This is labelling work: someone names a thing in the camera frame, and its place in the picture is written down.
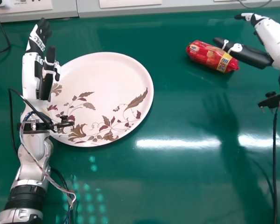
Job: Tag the red biscuit packet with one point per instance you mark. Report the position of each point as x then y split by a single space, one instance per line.
205 54

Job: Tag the plate with brown leaf pattern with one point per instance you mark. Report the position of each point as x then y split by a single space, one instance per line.
102 88

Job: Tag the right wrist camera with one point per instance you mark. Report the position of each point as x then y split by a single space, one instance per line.
270 100

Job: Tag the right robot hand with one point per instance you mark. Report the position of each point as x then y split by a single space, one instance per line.
274 39

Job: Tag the white socket panel with adapter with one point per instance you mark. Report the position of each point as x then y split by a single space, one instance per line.
30 4

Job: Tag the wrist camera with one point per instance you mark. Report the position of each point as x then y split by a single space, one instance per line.
65 120
270 100

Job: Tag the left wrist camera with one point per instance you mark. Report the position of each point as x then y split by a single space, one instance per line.
65 120

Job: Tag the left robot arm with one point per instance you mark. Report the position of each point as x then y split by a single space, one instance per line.
29 177

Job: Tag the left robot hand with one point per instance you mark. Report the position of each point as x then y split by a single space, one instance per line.
29 74

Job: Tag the white plug adapter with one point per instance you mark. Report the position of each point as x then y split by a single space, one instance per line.
6 4

